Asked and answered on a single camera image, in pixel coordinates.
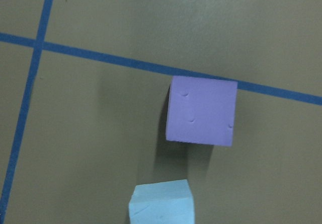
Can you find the light blue foam block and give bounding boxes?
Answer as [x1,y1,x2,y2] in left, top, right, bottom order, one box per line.
[128,179,195,224]

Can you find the purple foam block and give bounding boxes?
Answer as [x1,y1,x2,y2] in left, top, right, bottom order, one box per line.
[166,76,237,146]

